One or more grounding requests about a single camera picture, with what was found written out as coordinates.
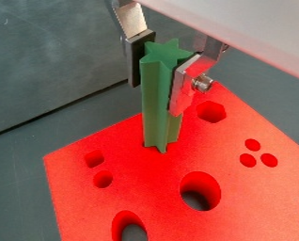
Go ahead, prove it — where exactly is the red shape-sorting board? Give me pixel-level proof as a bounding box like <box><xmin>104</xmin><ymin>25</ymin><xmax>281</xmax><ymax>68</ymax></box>
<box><xmin>44</xmin><ymin>84</ymin><xmax>299</xmax><ymax>241</ymax></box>

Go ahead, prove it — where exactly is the green star-shaped peg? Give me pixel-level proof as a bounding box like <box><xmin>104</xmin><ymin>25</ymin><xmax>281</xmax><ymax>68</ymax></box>
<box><xmin>139</xmin><ymin>39</ymin><xmax>192</xmax><ymax>153</ymax></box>

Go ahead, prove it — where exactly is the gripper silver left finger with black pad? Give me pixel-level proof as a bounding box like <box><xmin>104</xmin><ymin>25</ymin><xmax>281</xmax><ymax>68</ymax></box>
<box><xmin>111</xmin><ymin>0</ymin><xmax>156</xmax><ymax>87</ymax></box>

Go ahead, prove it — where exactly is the dark grey back panel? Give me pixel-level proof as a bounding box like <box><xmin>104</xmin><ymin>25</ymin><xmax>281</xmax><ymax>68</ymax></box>
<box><xmin>0</xmin><ymin>0</ymin><xmax>127</xmax><ymax>132</ymax></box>

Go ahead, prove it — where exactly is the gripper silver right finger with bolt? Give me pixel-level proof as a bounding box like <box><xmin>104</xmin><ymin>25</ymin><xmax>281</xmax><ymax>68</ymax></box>
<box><xmin>168</xmin><ymin>34</ymin><xmax>227</xmax><ymax>117</ymax></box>

